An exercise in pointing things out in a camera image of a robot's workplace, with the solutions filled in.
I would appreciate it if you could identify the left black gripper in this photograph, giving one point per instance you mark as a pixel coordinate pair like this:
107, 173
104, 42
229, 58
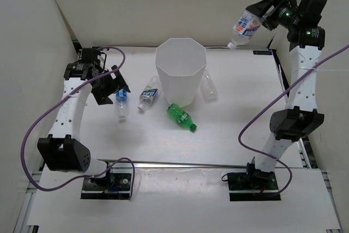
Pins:
116, 83

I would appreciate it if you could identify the clear bottle red blue label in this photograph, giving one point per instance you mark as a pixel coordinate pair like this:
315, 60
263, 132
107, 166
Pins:
244, 29

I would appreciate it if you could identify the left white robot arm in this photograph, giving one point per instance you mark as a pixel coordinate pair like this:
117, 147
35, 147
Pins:
62, 149

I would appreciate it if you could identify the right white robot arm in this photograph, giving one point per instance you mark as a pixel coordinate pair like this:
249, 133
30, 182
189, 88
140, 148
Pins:
300, 117

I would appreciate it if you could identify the white octagonal plastic bin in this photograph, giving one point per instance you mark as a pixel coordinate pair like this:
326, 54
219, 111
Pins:
180, 63

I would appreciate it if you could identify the clear crumpled bottle behind bin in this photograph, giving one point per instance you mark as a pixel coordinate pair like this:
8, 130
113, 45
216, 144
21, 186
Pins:
207, 88

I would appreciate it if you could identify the clear bottle white green label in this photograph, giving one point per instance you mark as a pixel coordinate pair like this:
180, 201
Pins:
150, 93

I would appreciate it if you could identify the green plastic bottle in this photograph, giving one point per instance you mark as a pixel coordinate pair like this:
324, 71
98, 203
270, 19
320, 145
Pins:
181, 117

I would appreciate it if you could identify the aluminium rail bar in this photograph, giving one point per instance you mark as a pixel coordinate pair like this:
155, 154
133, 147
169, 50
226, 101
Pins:
144, 164

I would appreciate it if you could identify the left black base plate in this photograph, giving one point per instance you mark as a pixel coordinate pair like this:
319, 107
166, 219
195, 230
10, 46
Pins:
116, 185

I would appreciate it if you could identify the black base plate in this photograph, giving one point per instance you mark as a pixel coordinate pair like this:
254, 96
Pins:
116, 185
252, 185

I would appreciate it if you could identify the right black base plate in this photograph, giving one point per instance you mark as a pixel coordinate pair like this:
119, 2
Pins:
252, 185

